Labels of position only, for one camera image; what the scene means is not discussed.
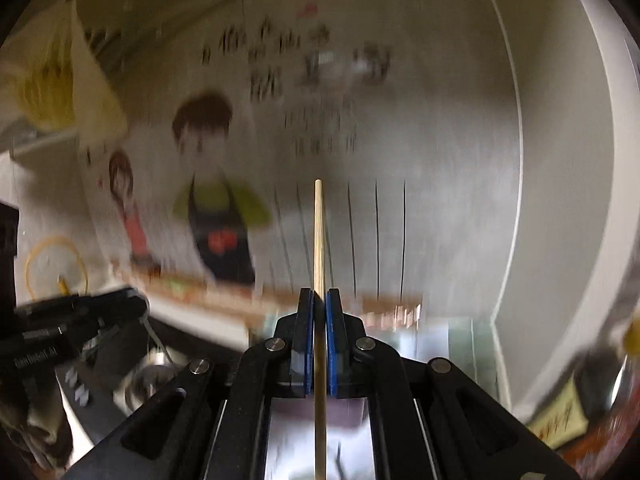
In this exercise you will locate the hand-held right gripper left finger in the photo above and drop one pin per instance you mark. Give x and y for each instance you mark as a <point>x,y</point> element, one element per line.
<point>307,340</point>

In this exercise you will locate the yellow plastic bag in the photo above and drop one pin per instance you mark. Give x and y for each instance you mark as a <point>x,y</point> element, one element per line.
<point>50,85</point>

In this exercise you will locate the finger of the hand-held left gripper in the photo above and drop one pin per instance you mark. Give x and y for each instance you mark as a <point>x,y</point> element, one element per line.
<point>115,322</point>
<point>75,302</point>

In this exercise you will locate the black gas stove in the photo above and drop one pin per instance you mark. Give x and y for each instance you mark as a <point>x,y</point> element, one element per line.
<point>150,380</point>

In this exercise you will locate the cartoon wall poster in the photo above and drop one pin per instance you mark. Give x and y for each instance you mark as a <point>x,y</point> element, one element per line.
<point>215,210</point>

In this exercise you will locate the purple utensil box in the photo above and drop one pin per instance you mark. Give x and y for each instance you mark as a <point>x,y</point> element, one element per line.
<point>350,410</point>

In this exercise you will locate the wooden chopstick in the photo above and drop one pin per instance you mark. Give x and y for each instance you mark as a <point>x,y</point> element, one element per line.
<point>319,235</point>

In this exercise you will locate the dark soy sauce bottle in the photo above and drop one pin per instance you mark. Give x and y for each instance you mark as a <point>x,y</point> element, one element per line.
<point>555,417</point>

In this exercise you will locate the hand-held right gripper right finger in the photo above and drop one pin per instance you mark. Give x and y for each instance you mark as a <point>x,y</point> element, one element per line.
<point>332,340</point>

